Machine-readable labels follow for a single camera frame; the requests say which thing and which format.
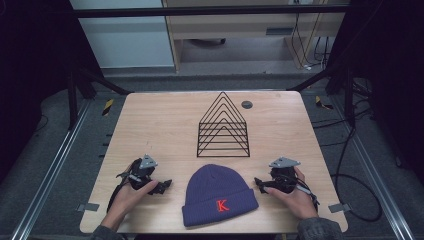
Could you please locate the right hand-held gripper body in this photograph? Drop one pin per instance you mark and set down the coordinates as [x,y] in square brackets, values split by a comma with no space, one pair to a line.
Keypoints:
[283,175]

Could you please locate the white cabinet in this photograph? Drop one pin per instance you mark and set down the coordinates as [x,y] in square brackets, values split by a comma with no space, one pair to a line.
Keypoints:
[126,40]

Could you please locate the black metal stand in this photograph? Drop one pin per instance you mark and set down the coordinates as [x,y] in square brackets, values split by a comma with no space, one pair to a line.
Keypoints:
[348,96]
[72,100]

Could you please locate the aluminium floor rail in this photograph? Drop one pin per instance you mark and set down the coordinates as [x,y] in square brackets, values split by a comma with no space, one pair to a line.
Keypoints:
[50,173]
[373,173]

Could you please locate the person's left hand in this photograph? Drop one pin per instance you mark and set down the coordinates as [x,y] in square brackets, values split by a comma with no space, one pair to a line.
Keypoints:
[130,197]

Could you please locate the yellow black striped tape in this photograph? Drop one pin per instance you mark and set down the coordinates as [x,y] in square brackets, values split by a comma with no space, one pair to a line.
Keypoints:
[107,107]
[322,103]

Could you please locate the black horizontal frame bar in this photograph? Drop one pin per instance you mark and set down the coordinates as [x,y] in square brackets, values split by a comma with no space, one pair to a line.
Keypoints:
[200,11]

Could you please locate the person's right hand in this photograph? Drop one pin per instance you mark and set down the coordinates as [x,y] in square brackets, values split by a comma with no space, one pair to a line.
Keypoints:
[298,201]

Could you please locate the purple knit beanie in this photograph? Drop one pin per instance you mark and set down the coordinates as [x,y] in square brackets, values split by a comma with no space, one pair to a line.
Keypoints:
[218,196]

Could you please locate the light wooden desk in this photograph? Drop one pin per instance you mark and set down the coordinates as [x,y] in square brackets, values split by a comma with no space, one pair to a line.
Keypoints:
[233,30]

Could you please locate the grey round table grommet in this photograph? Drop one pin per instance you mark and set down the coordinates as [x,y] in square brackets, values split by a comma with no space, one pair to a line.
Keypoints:
[246,104]

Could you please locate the black curtain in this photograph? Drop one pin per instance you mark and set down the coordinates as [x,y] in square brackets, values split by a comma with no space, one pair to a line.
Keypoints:
[390,66]
[33,66]

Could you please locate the grey table bracket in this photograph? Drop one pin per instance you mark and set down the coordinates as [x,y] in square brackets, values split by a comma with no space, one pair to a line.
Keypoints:
[88,207]
[339,208]

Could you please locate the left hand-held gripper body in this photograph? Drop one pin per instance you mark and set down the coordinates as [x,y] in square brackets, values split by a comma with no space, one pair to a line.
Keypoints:
[142,173]

